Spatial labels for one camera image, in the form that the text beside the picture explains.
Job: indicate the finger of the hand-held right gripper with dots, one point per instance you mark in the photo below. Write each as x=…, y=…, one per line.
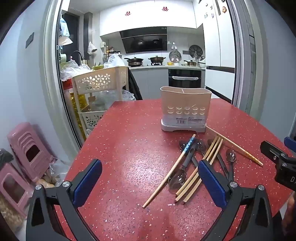
x=291, y=142
x=269, y=149

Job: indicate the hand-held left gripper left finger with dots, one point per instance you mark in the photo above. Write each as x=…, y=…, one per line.
x=89, y=183

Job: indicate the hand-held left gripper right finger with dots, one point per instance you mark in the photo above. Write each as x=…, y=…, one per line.
x=211, y=183

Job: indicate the plain wooden chopstick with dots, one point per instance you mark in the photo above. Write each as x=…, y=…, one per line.
x=233, y=145

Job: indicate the blue patterned chopstick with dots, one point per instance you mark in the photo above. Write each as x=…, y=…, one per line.
x=157, y=187

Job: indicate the beige plastic utensil holder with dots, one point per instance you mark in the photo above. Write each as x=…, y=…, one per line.
x=185, y=99

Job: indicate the clear bag of food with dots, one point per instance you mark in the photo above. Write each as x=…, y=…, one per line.
x=53, y=173

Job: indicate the yellow oil bottle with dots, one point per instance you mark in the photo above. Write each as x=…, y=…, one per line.
x=75, y=111

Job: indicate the pink plastic stool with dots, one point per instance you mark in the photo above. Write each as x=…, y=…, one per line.
x=13, y=185
x=23, y=143

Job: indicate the clear plastic bags on shelf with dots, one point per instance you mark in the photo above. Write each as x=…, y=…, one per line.
x=111, y=99

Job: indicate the dark cloth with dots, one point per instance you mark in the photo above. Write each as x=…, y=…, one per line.
x=4, y=156

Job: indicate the black built-in oven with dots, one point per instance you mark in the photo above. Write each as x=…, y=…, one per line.
x=185, y=85

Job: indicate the beige flower-cutout storage trolley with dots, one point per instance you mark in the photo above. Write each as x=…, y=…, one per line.
x=92, y=81

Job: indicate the black hanging cloth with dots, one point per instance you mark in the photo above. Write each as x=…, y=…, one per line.
x=135, y=85

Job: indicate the white fridge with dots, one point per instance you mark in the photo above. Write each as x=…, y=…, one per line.
x=219, y=46

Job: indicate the crumpled clear plastic bag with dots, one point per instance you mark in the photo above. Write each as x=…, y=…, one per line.
x=74, y=69

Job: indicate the steel pot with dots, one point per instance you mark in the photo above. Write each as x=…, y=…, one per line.
x=190, y=63

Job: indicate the grey kitchen counter cabinet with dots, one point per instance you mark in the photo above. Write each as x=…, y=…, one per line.
x=152, y=81

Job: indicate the round dark hanging pan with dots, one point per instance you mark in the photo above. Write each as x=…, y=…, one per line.
x=196, y=51

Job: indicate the black kitchen faucet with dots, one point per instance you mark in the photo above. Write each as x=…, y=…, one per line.
x=77, y=52

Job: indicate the black wok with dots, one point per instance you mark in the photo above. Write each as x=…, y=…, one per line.
x=135, y=60

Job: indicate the row of condiment bottles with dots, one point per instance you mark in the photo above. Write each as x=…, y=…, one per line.
x=111, y=51

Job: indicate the hanging white plastic bag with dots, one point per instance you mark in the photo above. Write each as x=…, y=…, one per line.
x=92, y=48

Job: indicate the lidded wok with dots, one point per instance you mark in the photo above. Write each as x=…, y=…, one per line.
x=157, y=59

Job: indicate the cluster of fridge magnets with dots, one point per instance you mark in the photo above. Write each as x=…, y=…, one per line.
x=223, y=9

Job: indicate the black range hood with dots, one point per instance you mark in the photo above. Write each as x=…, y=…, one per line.
x=143, y=44

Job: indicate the hanging blue white bags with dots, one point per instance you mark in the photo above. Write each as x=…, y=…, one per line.
x=64, y=30

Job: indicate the red paper-cut sticker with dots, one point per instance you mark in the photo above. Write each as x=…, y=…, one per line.
x=165, y=8
x=128, y=13

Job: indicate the grey sliding door frame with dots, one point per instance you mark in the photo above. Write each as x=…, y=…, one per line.
x=49, y=69

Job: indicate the white wall box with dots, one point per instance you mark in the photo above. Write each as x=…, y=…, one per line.
x=103, y=45

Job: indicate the grey wall switch panel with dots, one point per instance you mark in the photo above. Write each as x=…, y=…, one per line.
x=29, y=40

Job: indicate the white wall cabinets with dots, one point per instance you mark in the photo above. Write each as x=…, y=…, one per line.
x=148, y=16

